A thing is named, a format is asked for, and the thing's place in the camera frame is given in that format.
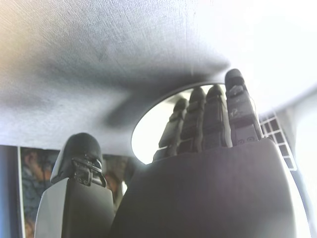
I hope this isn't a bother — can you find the silver wire plate rack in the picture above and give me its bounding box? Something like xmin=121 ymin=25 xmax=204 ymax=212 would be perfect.
xmin=257 ymin=109 xmax=298 ymax=172

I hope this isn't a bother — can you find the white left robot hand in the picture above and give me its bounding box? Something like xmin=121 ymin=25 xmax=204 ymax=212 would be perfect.
xmin=34 ymin=68 xmax=298 ymax=238

